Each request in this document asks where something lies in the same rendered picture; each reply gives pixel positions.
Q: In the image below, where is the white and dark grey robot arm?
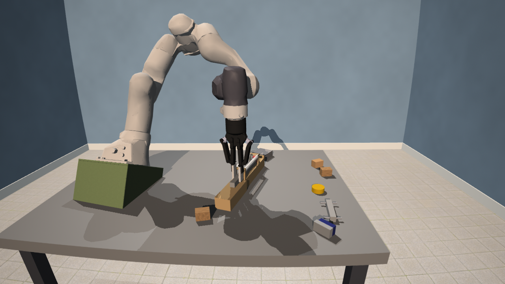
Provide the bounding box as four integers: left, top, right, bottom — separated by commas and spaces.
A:
96, 13, 259, 166

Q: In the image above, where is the yellow short cylinder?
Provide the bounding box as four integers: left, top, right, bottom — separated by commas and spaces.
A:
312, 184, 325, 194

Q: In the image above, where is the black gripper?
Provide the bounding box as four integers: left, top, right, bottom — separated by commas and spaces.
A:
220, 118, 254, 182

